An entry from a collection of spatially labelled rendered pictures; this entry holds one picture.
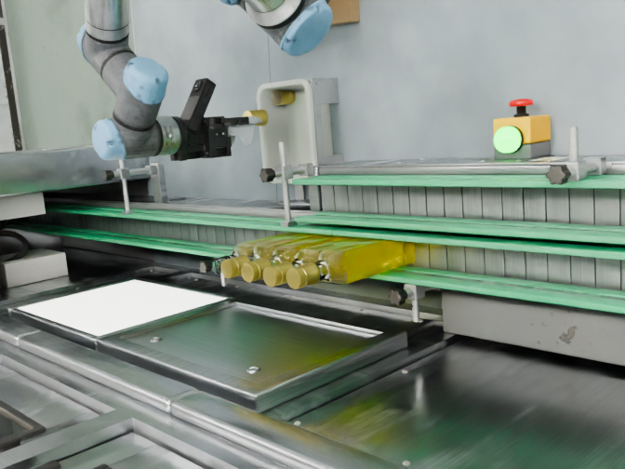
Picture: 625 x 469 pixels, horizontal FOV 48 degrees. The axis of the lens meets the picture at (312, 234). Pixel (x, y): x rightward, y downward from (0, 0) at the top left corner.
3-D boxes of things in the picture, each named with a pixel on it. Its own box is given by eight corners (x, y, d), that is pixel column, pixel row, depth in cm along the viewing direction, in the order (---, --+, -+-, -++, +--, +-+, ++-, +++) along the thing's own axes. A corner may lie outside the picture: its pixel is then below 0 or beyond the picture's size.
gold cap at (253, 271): (260, 276, 124) (241, 282, 121) (259, 257, 124) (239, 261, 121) (273, 278, 122) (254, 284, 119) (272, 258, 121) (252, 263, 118)
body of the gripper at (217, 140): (212, 155, 148) (164, 160, 140) (208, 113, 147) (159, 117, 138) (234, 155, 143) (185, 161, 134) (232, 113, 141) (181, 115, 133)
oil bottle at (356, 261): (392, 261, 133) (312, 285, 118) (391, 231, 132) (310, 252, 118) (417, 262, 129) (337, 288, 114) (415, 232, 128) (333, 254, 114)
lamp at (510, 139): (499, 153, 119) (490, 154, 117) (498, 126, 118) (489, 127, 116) (524, 152, 116) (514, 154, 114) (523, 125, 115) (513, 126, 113)
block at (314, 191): (330, 207, 152) (307, 211, 147) (327, 163, 150) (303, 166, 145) (342, 207, 149) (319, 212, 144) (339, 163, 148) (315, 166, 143)
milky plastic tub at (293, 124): (291, 179, 168) (263, 183, 162) (283, 84, 165) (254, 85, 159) (344, 179, 156) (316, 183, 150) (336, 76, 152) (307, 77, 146)
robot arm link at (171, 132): (139, 117, 135) (163, 115, 130) (160, 115, 138) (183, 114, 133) (144, 155, 137) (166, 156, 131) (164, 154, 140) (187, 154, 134)
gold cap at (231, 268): (240, 273, 128) (220, 277, 125) (238, 253, 128) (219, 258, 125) (252, 274, 126) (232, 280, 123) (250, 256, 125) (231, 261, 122)
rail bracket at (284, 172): (308, 220, 147) (263, 230, 139) (301, 140, 144) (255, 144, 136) (318, 221, 145) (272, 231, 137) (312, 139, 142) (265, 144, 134)
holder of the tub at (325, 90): (295, 200, 169) (271, 205, 164) (285, 85, 165) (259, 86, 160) (347, 202, 157) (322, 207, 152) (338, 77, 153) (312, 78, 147)
